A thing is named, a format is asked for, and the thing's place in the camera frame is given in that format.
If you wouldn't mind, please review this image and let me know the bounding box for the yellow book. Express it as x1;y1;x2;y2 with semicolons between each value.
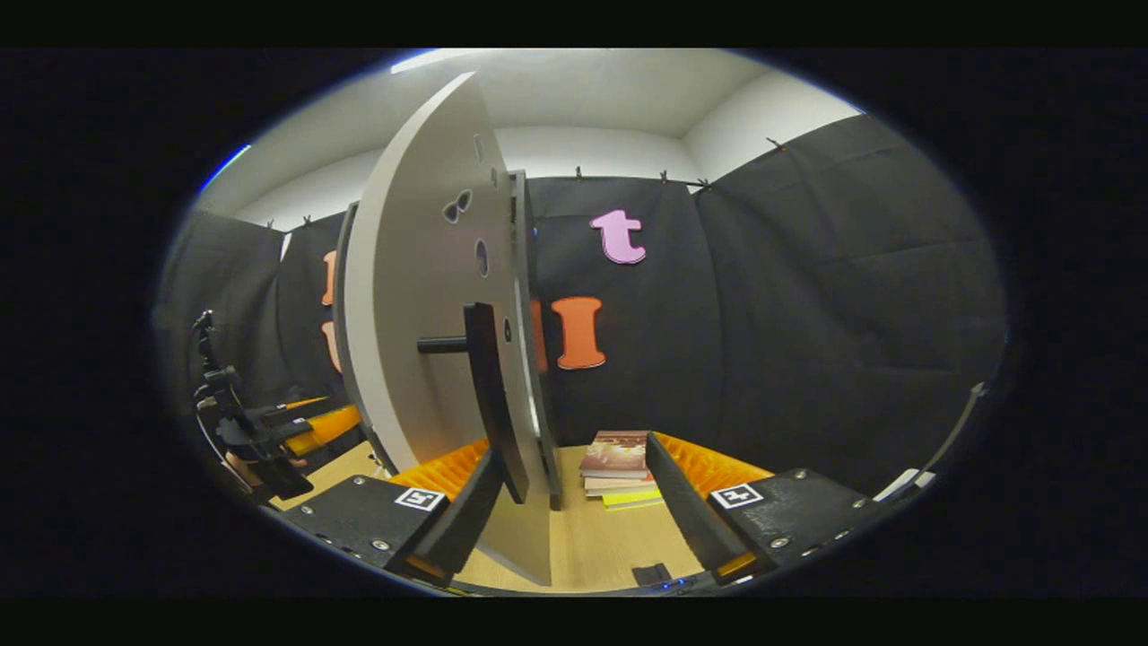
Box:
601;487;667;511

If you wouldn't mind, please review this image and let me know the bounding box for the white book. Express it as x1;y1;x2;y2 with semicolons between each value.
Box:
584;473;657;497

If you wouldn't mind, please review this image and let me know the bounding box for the brown cover book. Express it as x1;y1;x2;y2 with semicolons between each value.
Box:
578;430;652;480

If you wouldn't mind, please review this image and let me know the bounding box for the black backdrop cloth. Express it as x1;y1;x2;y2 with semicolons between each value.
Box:
157;115;1010;499

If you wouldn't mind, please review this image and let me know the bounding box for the grey cable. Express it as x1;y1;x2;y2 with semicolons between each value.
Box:
918;381;989;482

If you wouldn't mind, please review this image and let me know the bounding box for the black door handle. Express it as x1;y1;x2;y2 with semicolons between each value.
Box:
416;302;531;504

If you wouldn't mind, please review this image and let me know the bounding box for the ceiling strip light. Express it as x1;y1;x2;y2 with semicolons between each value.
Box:
198;143;253;195

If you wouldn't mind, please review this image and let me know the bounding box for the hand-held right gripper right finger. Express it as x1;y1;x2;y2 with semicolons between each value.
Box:
645;432;885;585

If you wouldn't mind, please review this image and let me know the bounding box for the white cabinet door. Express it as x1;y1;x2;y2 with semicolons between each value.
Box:
334;72;555;587

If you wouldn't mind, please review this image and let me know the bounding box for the ceiling light panel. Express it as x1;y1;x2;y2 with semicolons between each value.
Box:
389;48;469;75

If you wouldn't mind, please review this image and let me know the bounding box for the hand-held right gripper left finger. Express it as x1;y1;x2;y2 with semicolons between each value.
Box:
274;438;506;589

